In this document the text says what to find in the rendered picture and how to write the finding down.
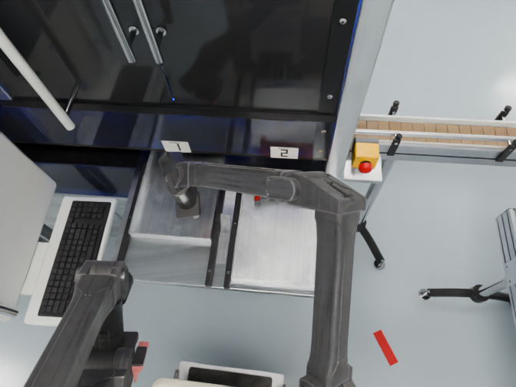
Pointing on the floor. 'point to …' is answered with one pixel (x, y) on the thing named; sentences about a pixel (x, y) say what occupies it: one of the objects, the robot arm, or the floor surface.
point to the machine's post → (357, 79)
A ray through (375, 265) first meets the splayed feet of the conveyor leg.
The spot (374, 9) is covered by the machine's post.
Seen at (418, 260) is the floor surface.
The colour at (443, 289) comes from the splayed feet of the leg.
